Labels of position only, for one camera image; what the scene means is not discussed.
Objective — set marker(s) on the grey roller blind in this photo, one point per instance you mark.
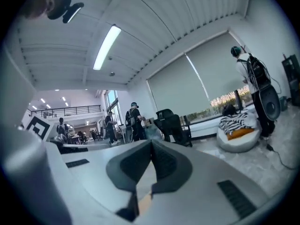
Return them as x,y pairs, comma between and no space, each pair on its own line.
178,90
215,64

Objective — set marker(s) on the black backpack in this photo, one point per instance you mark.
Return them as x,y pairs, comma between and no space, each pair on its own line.
256,68

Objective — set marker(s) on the black shelf unit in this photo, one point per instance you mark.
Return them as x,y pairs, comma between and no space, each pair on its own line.
292,76

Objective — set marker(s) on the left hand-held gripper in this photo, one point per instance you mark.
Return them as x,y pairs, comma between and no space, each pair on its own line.
38,128

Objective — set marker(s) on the long ceiling light tube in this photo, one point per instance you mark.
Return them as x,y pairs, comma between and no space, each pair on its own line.
106,47

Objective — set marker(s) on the orange cushion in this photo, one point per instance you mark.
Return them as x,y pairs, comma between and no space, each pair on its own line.
241,133

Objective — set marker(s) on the person's face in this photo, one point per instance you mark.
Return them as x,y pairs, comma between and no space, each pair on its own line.
37,1

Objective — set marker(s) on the black bag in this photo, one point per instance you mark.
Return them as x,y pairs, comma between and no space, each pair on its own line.
230,110

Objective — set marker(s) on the white bean bag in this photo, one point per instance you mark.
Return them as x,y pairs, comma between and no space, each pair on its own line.
236,143

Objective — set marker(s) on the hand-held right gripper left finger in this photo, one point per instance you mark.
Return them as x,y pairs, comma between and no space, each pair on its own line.
93,172

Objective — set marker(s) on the black head-worn camera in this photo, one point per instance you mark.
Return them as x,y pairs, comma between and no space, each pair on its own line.
61,6

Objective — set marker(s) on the black balcony railing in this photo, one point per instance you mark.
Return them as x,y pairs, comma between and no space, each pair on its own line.
70,110

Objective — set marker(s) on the grey round shell chair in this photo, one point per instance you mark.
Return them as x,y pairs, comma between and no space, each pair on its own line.
270,103

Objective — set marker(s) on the black office chair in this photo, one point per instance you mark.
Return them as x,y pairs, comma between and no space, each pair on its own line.
172,125

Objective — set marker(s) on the black white striped cloth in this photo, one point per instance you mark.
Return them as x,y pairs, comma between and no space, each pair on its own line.
233,123

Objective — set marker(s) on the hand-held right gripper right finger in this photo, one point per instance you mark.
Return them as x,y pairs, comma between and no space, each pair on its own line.
199,172

